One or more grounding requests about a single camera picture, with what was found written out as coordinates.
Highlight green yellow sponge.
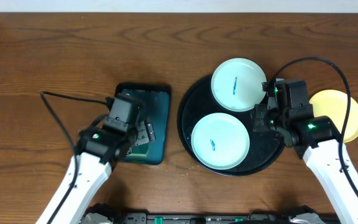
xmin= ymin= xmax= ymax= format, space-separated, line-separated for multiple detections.
xmin=127 ymin=143 xmax=149 ymax=156

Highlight pale green plate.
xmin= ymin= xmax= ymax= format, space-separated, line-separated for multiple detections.
xmin=191 ymin=113 xmax=250 ymax=170

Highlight yellow plate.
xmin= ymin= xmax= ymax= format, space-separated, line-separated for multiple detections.
xmin=310 ymin=90 xmax=358 ymax=142

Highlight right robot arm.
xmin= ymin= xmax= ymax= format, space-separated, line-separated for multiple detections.
xmin=251 ymin=104 xmax=358 ymax=223

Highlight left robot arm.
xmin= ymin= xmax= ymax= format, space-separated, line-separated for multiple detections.
xmin=37 ymin=114 xmax=167 ymax=223

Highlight round black tray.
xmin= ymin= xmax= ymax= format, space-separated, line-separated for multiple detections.
xmin=177 ymin=75 xmax=285 ymax=176

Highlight black rectangular water tray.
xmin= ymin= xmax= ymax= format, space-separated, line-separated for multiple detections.
xmin=115 ymin=82 xmax=171 ymax=165

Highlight white plate with blue stain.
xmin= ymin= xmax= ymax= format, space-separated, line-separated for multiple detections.
xmin=211 ymin=58 xmax=267 ymax=112

